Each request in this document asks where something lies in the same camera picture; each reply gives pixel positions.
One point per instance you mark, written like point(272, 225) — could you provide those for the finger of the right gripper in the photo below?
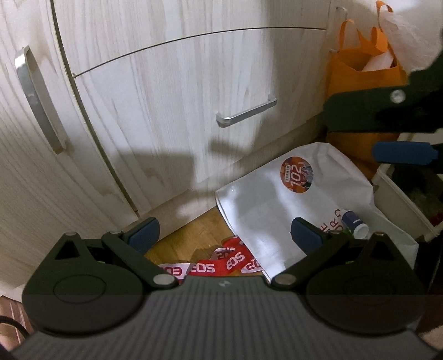
point(415, 153)
point(407, 109)

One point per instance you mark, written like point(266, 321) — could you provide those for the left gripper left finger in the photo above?
point(130, 246)

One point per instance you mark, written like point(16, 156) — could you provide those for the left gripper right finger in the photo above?
point(302, 273)

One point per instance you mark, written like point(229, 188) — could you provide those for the blue white solution bottle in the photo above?
point(358, 228)

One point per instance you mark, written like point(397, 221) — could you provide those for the drawer metal handle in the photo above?
point(228, 121)

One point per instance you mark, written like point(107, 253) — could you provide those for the wooden drawer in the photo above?
point(154, 110)
point(96, 32)

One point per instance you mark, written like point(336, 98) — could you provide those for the white printed shopping bag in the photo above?
point(315, 182)

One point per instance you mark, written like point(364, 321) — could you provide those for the orange tote bag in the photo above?
point(360, 64)

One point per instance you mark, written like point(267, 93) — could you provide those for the translucent plastic bag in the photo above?
point(412, 50)

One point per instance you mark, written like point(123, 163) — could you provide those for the left cabinet door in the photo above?
point(44, 195)

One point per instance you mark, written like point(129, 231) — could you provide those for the right cabinet metal handle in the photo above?
point(338, 16)

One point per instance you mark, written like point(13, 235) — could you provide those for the left door metal handle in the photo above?
point(39, 99)

